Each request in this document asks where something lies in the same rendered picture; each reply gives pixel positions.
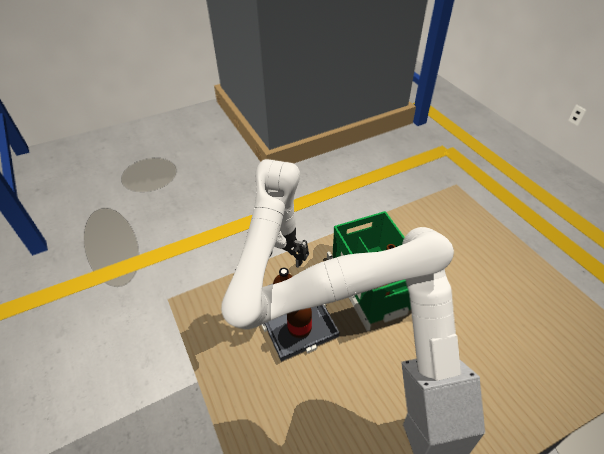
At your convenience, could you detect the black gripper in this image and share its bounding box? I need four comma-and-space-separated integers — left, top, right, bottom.
279, 227, 309, 268

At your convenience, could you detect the green divided crate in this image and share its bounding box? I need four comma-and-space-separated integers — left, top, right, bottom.
332, 211, 411, 324

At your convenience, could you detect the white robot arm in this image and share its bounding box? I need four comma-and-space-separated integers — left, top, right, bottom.
221, 159, 461, 381

